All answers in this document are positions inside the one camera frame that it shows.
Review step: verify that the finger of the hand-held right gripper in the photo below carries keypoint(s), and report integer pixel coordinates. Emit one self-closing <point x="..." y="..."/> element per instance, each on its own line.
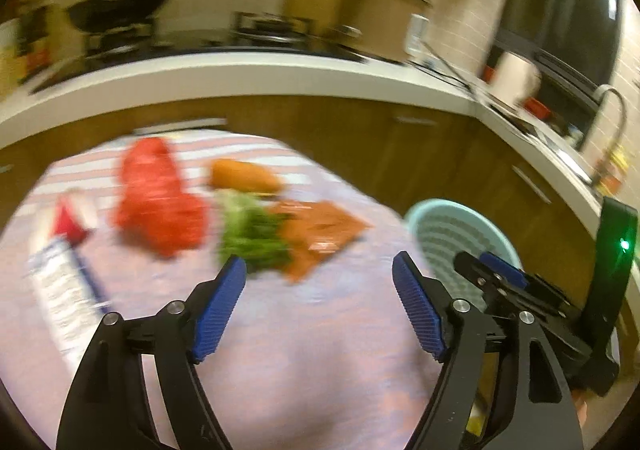
<point x="505" y="271"/>
<point x="482" y="282"/>

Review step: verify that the brown rice cooker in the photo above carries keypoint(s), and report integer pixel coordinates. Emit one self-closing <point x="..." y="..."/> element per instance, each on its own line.
<point x="380" y="14"/>

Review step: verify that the orange snack packet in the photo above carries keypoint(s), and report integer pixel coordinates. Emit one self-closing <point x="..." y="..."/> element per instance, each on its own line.
<point x="242" y="174"/>

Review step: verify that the wooden base cabinet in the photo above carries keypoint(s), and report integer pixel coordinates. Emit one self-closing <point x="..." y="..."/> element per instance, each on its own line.
<point x="350" y="139"/>

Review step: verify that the small red basket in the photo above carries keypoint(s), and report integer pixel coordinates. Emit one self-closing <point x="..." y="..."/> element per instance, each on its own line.
<point x="535" y="107"/>

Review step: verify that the dark framed window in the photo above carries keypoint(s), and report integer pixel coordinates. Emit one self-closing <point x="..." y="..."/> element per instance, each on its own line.
<point x="560" y="4"/>

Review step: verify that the white wall socket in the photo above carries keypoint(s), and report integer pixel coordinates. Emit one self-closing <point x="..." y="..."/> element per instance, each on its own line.
<point x="417" y="32"/>

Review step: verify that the brown orange wrapper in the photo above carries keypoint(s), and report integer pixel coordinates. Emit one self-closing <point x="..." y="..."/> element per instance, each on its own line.
<point x="320" y="230"/>

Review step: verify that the light blue plastic basket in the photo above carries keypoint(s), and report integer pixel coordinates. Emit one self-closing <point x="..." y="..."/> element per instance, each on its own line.
<point x="450" y="230"/>

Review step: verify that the yellow dish soap bottle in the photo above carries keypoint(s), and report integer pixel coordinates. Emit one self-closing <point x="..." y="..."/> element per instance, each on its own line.
<point x="614" y="174"/>

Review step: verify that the steel sink faucet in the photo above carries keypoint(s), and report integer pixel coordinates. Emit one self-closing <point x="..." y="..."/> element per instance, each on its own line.
<point x="617" y="99"/>

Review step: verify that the white blue carton box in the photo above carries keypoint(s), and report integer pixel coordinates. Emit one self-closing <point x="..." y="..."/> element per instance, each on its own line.
<point x="65" y="295"/>

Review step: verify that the pink floral towel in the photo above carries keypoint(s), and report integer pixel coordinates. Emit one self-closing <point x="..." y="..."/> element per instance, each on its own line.
<point x="300" y="380"/>

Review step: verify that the black glass gas hob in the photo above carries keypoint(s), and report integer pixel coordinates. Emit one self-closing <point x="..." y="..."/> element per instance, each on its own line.
<point x="200" y="47"/>

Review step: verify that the red plastic bag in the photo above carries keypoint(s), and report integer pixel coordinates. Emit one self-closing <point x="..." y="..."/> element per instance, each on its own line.
<point x="155" y="200"/>

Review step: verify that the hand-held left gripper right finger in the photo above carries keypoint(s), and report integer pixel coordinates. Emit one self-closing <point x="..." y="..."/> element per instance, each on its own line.
<point x="417" y="310"/>

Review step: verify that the red white packet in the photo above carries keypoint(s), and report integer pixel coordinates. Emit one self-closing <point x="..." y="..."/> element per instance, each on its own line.
<point x="67" y="222"/>

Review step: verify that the steel kitchen sink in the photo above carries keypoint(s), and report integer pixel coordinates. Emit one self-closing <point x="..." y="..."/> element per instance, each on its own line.
<point x="565" y="149"/>

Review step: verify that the green leafy vegetable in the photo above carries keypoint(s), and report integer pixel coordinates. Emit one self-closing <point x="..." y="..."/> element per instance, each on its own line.
<point x="252" y="230"/>

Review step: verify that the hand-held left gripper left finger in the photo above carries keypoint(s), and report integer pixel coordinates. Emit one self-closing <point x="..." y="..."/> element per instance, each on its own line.
<point x="220" y="310"/>

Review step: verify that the white electric kettle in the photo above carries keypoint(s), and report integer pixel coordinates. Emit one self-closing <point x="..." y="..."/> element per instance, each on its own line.
<point x="515" y="77"/>

